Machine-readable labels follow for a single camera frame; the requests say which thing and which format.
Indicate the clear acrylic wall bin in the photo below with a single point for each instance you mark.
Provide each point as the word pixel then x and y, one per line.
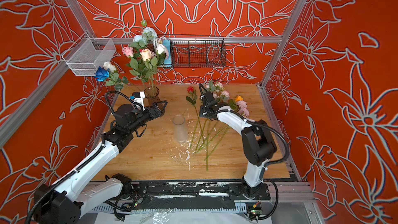
pixel 87 54

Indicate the white rose stem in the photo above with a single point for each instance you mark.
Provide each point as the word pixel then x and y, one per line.
pixel 114 79
pixel 158 60

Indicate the black wire wall basket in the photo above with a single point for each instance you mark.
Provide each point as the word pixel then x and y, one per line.
pixel 195 51

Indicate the small circuit board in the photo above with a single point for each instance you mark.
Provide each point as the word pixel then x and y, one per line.
pixel 254 211

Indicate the clear glass vase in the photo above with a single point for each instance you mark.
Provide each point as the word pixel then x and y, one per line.
pixel 180 129

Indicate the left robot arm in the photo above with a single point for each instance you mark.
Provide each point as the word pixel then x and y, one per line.
pixel 65 201

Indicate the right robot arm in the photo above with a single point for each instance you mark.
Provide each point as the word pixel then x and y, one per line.
pixel 259 145

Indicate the peach rose stem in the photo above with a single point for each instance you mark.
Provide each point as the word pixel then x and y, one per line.
pixel 146 56

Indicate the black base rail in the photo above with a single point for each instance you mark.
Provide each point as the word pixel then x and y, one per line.
pixel 192 195

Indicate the light blue power strip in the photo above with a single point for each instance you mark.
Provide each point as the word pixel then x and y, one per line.
pixel 167 53

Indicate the blue rose stem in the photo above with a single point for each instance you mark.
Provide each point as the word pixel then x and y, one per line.
pixel 101 75

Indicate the small red rose stem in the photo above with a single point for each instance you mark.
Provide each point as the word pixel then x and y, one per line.
pixel 192 99

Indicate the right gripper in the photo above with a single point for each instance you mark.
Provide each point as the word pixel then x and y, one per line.
pixel 201 111

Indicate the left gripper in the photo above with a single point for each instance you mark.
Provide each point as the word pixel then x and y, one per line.
pixel 158 113

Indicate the dark ribbed glass vase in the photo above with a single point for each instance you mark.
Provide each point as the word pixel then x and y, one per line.
pixel 152 95

